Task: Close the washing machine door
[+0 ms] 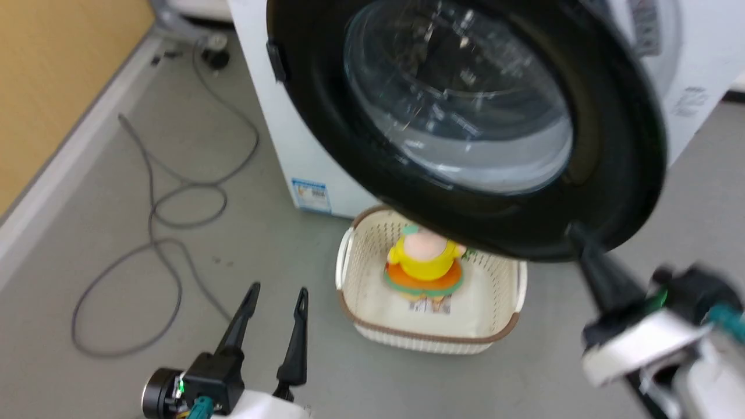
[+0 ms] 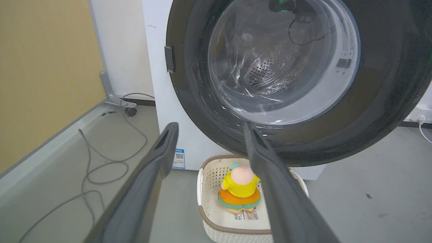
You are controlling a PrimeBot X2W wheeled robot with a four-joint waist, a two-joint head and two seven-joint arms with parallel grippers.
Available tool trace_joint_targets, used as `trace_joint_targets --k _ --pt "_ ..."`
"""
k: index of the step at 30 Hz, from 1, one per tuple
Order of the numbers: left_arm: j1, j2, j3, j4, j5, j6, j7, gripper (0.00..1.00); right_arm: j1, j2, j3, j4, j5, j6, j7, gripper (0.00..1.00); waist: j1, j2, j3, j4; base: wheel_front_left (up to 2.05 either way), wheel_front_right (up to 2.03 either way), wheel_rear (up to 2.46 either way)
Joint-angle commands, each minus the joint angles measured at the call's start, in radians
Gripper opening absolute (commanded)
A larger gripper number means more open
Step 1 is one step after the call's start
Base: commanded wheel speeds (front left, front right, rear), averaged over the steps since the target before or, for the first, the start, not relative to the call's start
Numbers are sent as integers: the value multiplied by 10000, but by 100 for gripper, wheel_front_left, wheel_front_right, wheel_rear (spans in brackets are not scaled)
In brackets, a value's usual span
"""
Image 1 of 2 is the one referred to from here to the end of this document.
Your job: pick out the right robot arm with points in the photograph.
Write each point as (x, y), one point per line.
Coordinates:
(698, 384)

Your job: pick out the black round glass washer door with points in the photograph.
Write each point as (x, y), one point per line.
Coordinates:
(326, 110)

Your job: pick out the yellow orange doll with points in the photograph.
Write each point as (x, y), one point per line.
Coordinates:
(425, 262)

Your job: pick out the cream plastic laundry basket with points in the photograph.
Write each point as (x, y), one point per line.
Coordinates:
(369, 285)

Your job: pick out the blue white energy label sticker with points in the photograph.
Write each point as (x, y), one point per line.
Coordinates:
(311, 195)

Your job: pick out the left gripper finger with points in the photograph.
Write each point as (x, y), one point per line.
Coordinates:
(240, 323)
(295, 343)

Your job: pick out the white washing machine body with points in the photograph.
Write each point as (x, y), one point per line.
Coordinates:
(272, 139)

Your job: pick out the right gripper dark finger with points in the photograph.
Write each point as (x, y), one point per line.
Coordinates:
(605, 273)

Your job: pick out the small black floor object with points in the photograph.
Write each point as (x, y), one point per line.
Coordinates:
(166, 57)

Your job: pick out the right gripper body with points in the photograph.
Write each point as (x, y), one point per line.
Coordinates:
(646, 340)

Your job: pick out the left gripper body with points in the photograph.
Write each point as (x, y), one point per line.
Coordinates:
(215, 378)

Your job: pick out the black floor plug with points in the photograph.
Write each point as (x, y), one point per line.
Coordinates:
(216, 57)

